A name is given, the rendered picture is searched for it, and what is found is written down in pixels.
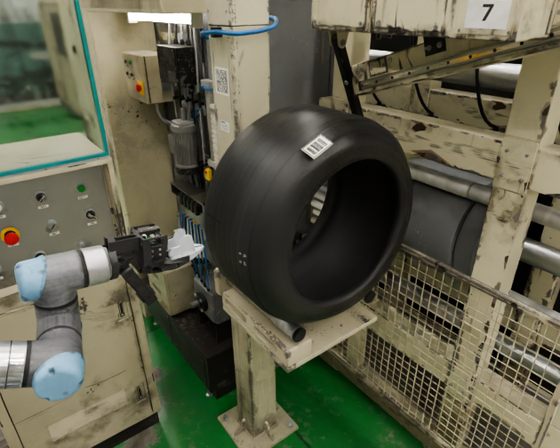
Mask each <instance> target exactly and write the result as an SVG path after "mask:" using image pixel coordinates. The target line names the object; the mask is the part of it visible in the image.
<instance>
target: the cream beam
mask: <svg viewBox="0 0 560 448"><path fill-rule="evenodd" d="M558 1H559V0H512V4H511V7H510V12H509V16H508V24H507V28H506V29H490V28H464V24H465V19H466V13H467V8H468V0H312V16H311V28H312V29H317V30H331V31H346V32H359V33H373V34H388V35H402V36H429V37H443V38H458V39H471V40H485V41H500V42H523V41H531V40H543V39H546V38H547V37H548V35H549V34H550V30H551V29H552V25H553V21H554V18H555V14H556V8H557V4H558Z"/></svg>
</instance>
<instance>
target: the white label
mask: <svg viewBox="0 0 560 448"><path fill-rule="evenodd" d="M332 144H333V143H332V142H331V141H330V140H328V139H326V138H325V137H324V136H323V135H322V134H320V135H318V136H317V137H316V138H315V139H313V140H312V141H310V142H309V144H307V145H306V146H305V147H304V148H302V149H301V150H303V151H304V152H305V153H307V154H308V155H309V156H311V157H312V158H314V159H316V158H317V157H318V156H320V155H321V154H322V153H323V152H324V151H325V150H326V149H328V148H329V147H330V146H331V145H332Z"/></svg>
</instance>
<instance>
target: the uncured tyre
mask: <svg viewBox="0 0 560 448"><path fill-rule="evenodd" d="M320 134H322V135H323V136H324V137H325V138H326V139H328V140H330V141H331V142H332V143H333V144H332V145H331V146H330V147H329V148H328V149H326V150H325V151H324V152H323V153H322V154H321V155H320V156H318V157H317V158H316V159H314V158H312V157H311V156H309V155H308V154H307V153H305V152H304V151H303V150H301V149H302V148H304V147H305V146H306V145H307V144H309V142H310V141H312V140H313V139H315V138H316V137H317V136H318V135H320ZM327 180H328V186H327V192H326V197H325V200H324V205H323V208H322V210H321V211H320V213H319V216H318V217H317V219H316V222H315V223H314V225H313V226H312V228H311V229H310V230H309V232H307V234H306V235H304V237H302V238H301V240H299V242H298V243H296V244H295V245H294V246H292V243H293V239H294V236H295V233H296V230H297V227H298V225H299V222H300V219H301V217H302V215H303V213H304V211H305V210H306V208H307V206H308V204H309V202H310V201H311V199H312V198H313V196H314V195H315V194H316V192H317V191H318V189H320V187H322V186H323V184H325V182H326V181H327ZM411 211H412V176H411V172H410V169H409V165H408V163H407V159H406V156H405V153H404V150H403V148H402V146H401V144H400V143H399V141H398V140H397V138H396V137H395V136H394V135H393V134H392V133H391V132H390V131H389V130H387V129H386V128H385V127H383V126H382V125H380V124H378V123H377V122H375V121H373V120H371V119H370V118H367V117H364V116H358V115H354V114H350V113H347V112H343V111H339V110H336V109H332V108H327V107H323V106H318V105H313V104H299V105H294V106H289V107H284V108H279V109H276V110H274V111H271V112H269V113H267V114H266V115H264V116H262V117H260V118H259V119H257V120H256V121H254V122H253V123H252V124H250V125H249V126H248V127H246V128H245V129H244V130H243V131H242V132H241V133H240V134H239V135H238V136H237V137H236V138H235V140H234V141H233V142H232V143H231V145H230V146H229V147H228V149H227V150H226V152H225V153H224V155H223V157H222V158H221V160H220V162H219V163H218V165H217V167H216V170H215V172H214V174H213V176H212V180H211V182H210V186H209V188H208V192H207V196H206V200H205V206H204V232H205V238H206V242H207V245H208V248H209V250H210V253H211V255H212V257H213V260H214V262H215V264H216V265H217V267H218V269H219V270H220V272H221V273H222V275H224V277H226V278H227V280H229V282H231V283H232V284H233V285H234V286H235V287H236V288H238V289H239V290H240V291H241V292H242V293H243V294H244V295H246V296H247V297H248V298H249V299H250V300H251V301H252V302H254V303H255V304H256V305H257V306H258V307H259V308H260V309H262V310H263V311H264V312H266V313H267V314H269V315H271V316H273V317H275V318H278V319H281V320H283V321H285V322H289V323H294V324H307V323H313V322H316V321H320V320H323V319H325V318H329V317H332V316H336V315H338V314H340V313H342V312H344V311H345V310H347V309H349V308H351V307H352V306H354V305H355V304H357V302H358V301H360V300H361V299H362V298H363V297H364V296H365V295H366V294H367V293H368V292H369V291H370V290H371V289H372V288H373V287H374V286H375V285H376V284H377V283H378V282H379V280H381V278H382V277H383V276H384V274H385V273H386V271H387V270H388V268H389V266H390V265H391V263H392V261H393V260H394V258H395V256H396V254H397V252H398V250H399V248H400V246H401V244H402V242H403V240H404V235H405V233H406V230H407V227H408V224H409V220H410V216H411ZM207 213H209V214H210V215H211V216H213V218H214V219H216V220H218V221H219V222H220V223H221V224H219V222H217V221H216V220H214V219H213V218H212V217H210V216H209V215H207ZM238 249H239V250H240V251H242V252H246V253H247V265H248V268H246V267H243V266H241V265H240V264H239V263H238Z"/></svg>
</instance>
